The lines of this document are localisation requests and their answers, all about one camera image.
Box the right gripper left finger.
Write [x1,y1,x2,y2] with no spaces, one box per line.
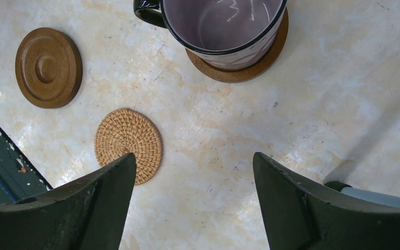
[0,153,136,249]

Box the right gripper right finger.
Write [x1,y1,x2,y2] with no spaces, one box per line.
[253,152,400,249]

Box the light wooden coaster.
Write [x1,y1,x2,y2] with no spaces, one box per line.
[94,108,164,185]

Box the brown coaster five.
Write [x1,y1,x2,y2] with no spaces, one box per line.
[15,27,83,109]

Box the brown coaster four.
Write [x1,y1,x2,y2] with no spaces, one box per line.
[186,10,289,83]

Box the purple cup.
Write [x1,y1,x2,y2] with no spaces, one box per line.
[133,0,286,71]

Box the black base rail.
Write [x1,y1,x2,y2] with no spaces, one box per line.
[0,127,53,204]

